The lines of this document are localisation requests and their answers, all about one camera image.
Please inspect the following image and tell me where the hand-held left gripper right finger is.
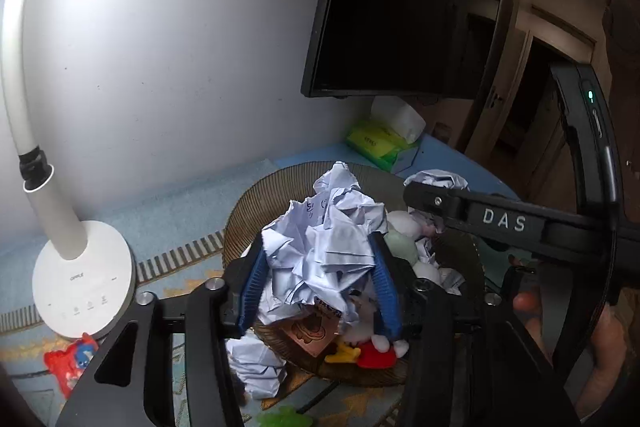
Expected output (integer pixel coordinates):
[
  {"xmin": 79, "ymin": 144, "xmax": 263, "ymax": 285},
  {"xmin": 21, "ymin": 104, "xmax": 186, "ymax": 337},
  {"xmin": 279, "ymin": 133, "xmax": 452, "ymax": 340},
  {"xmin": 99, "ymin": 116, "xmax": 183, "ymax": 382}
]
[{"xmin": 367, "ymin": 232, "xmax": 581, "ymax": 427}]

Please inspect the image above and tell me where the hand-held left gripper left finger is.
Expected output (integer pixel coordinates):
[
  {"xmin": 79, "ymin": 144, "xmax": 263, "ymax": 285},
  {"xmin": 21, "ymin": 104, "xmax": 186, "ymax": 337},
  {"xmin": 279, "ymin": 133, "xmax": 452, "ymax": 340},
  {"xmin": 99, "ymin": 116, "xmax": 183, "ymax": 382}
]
[{"xmin": 55, "ymin": 232, "xmax": 266, "ymax": 427}]

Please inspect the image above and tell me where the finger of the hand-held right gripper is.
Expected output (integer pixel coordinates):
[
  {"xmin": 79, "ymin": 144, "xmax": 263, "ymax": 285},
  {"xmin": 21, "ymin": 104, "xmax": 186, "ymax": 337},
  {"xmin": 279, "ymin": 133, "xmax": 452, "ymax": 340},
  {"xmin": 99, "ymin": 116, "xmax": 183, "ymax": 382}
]
[{"xmin": 402, "ymin": 182, "xmax": 471, "ymax": 235}]

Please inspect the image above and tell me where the green white pink dango plush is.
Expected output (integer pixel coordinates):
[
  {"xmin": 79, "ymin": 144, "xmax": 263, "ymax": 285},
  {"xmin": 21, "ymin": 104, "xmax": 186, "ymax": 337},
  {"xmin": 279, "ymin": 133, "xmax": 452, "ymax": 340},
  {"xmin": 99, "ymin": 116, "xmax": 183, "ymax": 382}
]
[{"xmin": 382, "ymin": 227, "xmax": 443, "ymax": 288}]

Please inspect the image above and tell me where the white red plush doll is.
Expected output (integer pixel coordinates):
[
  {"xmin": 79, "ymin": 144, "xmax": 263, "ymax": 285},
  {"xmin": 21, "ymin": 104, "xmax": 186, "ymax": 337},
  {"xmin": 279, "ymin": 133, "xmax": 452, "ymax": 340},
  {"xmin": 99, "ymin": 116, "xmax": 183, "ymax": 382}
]
[{"xmin": 325, "ymin": 292, "xmax": 411, "ymax": 370}]

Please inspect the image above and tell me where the amber ribbed glass bowl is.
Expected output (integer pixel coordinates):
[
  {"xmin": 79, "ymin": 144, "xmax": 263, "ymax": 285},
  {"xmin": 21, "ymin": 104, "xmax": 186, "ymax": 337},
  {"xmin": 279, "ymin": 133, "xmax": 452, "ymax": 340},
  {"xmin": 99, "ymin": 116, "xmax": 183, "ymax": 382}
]
[{"xmin": 222, "ymin": 162, "xmax": 488, "ymax": 388}]

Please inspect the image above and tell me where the person's right hand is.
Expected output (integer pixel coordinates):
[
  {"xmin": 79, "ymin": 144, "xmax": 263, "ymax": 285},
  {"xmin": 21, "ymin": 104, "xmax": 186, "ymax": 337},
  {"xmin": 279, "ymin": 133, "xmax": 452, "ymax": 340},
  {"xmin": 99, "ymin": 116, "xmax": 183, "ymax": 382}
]
[{"xmin": 512, "ymin": 289, "xmax": 633, "ymax": 415}]

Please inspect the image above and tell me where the blue desk pad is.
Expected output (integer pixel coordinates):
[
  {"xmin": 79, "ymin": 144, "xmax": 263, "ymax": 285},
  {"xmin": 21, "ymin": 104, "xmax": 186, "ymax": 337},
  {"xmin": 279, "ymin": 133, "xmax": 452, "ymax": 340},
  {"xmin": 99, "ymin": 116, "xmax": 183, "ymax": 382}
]
[{"xmin": 390, "ymin": 134, "xmax": 521, "ymax": 202}]

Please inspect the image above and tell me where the brown printed packet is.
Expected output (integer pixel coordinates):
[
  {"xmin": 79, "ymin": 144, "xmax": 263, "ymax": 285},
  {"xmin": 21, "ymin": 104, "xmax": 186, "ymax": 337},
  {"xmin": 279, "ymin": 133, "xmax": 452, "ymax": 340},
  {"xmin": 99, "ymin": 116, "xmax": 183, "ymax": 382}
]
[{"xmin": 277, "ymin": 302, "xmax": 346, "ymax": 360}]

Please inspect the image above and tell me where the green tissue pack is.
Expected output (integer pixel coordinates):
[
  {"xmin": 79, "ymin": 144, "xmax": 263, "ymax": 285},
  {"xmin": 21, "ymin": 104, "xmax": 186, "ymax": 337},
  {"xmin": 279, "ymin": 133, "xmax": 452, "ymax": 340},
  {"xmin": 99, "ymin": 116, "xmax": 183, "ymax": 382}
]
[{"xmin": 346, "ymin": 119, "xmax": 418, "ymax": 172}]

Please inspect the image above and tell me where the white tissue roll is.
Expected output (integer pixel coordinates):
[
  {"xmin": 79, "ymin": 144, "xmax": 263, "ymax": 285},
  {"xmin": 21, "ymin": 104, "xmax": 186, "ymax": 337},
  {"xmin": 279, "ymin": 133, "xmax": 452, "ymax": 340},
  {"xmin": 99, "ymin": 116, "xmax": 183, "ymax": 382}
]
[{"xmin": 371, "ymin": 97, "xmax": 427, "ymax": 144}]

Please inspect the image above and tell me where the blue patterned table mat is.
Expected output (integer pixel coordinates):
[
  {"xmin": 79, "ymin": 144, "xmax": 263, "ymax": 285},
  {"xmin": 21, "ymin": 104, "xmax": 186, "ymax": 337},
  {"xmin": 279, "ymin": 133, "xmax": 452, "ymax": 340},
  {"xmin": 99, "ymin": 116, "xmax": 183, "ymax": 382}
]
[{"xmin": 0, "ymin": 157, "xmax": 401, "ymax": 427}]

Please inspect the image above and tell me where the green soft toy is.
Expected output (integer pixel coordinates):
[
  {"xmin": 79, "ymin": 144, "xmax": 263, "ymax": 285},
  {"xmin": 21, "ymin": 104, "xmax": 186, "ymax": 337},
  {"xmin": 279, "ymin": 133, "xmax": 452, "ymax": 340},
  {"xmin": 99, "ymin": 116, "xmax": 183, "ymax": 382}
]
[{"xmin": 257, "ymin": 404, "xmax": 321, "ymax": 427}]

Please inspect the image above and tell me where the beige door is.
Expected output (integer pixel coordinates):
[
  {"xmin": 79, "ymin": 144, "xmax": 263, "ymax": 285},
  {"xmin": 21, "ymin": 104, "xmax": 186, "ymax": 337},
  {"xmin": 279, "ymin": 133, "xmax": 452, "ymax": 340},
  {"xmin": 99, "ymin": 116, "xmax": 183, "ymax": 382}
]
[{"xmin": 465, "ymin": 0, "xmax": 601, "ymax": 208}]

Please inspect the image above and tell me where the white desk lamp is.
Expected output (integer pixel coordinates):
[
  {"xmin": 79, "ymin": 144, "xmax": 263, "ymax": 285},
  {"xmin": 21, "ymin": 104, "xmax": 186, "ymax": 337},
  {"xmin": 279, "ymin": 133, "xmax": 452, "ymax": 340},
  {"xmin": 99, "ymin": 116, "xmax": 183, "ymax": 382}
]
[{"xmin": 0, "ymin": 0, "xmax": 137, "ymax": 340}]

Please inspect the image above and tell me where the red snack packet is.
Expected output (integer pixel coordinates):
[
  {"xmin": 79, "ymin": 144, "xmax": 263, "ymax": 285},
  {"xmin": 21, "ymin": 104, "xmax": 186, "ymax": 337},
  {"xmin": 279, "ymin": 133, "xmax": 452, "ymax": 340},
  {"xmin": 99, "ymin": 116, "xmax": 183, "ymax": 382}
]
[{"xmin": 44, "ymin": 334, "xmax": 100, "ymax": 400}]

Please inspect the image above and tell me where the black flat screen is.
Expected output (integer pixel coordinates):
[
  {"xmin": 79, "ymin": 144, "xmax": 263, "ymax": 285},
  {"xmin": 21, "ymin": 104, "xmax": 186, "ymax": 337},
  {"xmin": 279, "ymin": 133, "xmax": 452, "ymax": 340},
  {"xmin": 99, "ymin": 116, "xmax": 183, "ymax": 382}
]
[{"xmin": 301, "ymin": 0, "xmax": 501, "ymax": 100}]

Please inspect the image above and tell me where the black cable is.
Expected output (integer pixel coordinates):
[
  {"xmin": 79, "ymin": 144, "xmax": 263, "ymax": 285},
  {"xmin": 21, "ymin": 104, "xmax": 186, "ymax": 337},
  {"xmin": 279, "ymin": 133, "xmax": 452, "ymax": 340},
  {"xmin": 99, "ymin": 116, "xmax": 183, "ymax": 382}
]
[{"xmin": 295, "ymin": 377, "xmax": 346, "ymax": 413}]

